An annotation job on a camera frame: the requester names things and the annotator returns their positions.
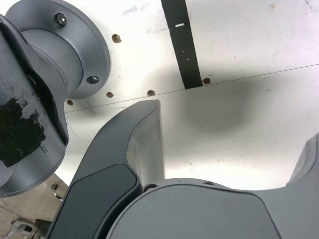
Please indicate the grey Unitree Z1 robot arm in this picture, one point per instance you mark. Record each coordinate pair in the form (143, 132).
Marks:
(62, 49)

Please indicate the black tape strip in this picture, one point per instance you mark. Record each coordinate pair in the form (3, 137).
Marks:
(185, 49)

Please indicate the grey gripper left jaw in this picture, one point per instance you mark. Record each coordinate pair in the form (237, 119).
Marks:
(109, 149)

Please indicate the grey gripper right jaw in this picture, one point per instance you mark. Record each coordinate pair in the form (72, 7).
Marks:
(199, 214)

